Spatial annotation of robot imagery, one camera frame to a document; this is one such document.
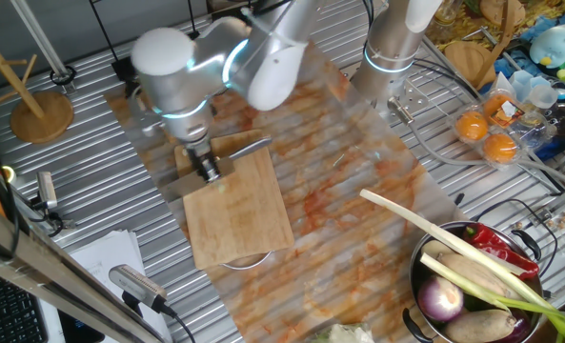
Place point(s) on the pale green cabbage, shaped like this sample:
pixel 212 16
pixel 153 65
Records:
pixel 344 335

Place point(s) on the pale potato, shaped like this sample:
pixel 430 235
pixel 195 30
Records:
pixel 434 248

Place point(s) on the yellow dried pasta bag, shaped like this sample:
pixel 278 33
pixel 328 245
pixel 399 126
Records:
pixel 544 9

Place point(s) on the marble pattern table mat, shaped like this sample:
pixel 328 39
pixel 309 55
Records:
pixel 334 167

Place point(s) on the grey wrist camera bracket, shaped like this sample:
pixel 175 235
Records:
pixel 146 116

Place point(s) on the purple eggplant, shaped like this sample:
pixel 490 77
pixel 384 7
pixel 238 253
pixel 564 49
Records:
pixel 520 328

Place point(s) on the long green scallion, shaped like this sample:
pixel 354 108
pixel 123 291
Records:
pixel 453 276
pixel 406 215

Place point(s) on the short cut scallion piece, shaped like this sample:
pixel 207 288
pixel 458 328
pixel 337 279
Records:
pixel 185 151

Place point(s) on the black keyboard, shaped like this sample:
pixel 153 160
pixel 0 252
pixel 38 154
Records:
pixel 6 314

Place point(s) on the clear plastic fruit container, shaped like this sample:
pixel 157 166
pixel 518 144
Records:
pixel 525 133

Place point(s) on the light blue plush toy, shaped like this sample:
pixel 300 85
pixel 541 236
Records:
pixel 551 47

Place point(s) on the silver tripod pole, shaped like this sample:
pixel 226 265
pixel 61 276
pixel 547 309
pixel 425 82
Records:
pixel 40 38

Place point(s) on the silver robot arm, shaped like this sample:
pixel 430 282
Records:
pixel 177 81

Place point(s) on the red pepper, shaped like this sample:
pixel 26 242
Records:
pixel 491 240

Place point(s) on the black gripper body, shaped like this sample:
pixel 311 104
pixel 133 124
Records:
pixel 200 152

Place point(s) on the white plastic cup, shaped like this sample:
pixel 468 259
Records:
pixel 543 96
pixel 520 83

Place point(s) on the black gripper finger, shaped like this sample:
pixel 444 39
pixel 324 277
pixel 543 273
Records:
pixel 212 170
pixel 199 171

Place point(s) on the silver depth camera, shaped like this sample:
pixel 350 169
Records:
pixel 47 189
pixel 136 284

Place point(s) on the wooden cutting board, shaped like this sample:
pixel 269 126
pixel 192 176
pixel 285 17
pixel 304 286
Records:
pixel 258 224

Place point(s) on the steel cleaver knife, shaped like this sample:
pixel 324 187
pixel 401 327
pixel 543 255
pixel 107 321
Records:
pixel 248 148

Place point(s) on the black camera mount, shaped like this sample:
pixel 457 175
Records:
pixel 48 219

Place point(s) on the aluminium frame beam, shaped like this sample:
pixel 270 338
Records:
pixel 25 255

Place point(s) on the wooden mug tree stand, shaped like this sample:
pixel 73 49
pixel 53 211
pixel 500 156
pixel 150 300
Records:
pixel 465 59
pixel 41 119

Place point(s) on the black smartphone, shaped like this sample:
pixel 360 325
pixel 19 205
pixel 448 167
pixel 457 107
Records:
pixel 79 331

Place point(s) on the orange fruit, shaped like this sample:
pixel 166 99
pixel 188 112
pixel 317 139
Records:
pixel 499 148
pixel 471 126
pixel 494 107

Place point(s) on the purple onion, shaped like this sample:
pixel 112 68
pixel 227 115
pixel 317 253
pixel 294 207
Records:
pixel 439 300

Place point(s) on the small black object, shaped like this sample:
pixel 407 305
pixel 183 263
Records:
pixel 459 199

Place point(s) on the white paper stack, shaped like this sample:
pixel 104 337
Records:
pixel 106 252

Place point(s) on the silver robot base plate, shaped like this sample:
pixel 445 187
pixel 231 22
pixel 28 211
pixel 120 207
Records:
pixel 417 97

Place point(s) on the clear glass jar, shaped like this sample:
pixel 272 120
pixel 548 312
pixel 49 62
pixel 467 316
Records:
pixel 446 14

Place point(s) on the brown sweet potato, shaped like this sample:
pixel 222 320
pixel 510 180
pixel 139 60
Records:
pixel 477 326
pixel 477 274

